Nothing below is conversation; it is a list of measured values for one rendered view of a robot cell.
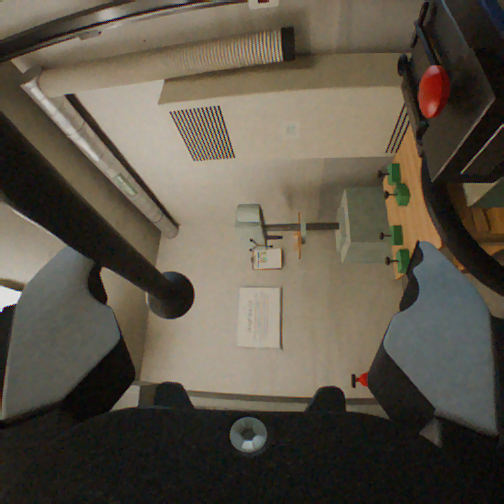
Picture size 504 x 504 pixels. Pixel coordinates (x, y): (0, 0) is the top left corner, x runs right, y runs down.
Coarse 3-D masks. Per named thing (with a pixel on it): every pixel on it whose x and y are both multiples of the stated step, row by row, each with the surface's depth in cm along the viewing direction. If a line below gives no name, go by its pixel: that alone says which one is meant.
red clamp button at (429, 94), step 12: (432, 72) 14; (444, 72) 14; (420, 84) 16; (432, 84) 14; (444, 84) 14; (420, 96) 16; (432, 96) 15; (444, 96) 14; (420, 108) 16; (432, 108) 15
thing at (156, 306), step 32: (0, 128) 4; (0, 160) 4; (32, 160) 5; (0, 192) 5; (32, 192) 5; (64, 192) 6; (64, 224) 7; (96, 224) 8; (96, 256) 9; (128, 256) 11; (160, 288) 16; (192, 288) 20
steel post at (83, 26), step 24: (120, 0) 111; (144, 0) 108; (168, 0) 109; (192, 0) 109; (216, 0) 108; (240, 0) 109; (264, 0) 106; (48, 24) 116; (72, 24) 115; (96, 24) 117; (120, 24) 118; (0, 48) 122; (24, 48) 123
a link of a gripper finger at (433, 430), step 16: (496, 320) 7; (496, 336) 6; (496, 352) 6; (496, 368) 6; (432, 432) 5; (448, 432) 5; (464, 432) 4; (448, 448) 4; (464, 448) 4; (480, 448) 4; (496, 448) 4; (464, 464) 4; (480, 464) 4; (496, 464) 4; (480, 480) 4; (496, 480) 4; (496, 496) 4
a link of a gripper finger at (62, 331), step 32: (64, 256) 9; (32, 288) 8; (64, 288) 8; (96, 288) 9; (32, 320) 7; (64, 320) 7; (96, 320) 7; (32, 352) 6; (64, 352) 6; (96, 352) 6; (128, 352) 7; (32, 384) 5; (64, 384) 5; (96, 384) 6; (128, 384) 7; (32, 416) 5
